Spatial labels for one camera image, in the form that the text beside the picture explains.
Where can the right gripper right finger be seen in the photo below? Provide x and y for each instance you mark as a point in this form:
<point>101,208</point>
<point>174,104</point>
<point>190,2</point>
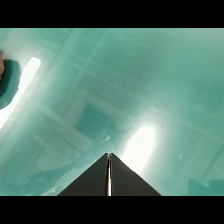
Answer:
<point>128,181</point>

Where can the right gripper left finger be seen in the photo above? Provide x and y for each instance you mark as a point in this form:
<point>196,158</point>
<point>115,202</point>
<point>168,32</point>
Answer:
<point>95,181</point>

